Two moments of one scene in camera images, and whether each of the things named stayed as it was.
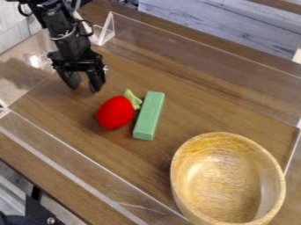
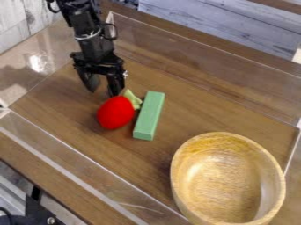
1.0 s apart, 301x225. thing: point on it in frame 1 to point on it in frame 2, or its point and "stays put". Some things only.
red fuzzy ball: (115, 112) stays put
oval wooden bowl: (228, 181) stays put
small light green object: (135, 102) stays put
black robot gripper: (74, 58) to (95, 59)
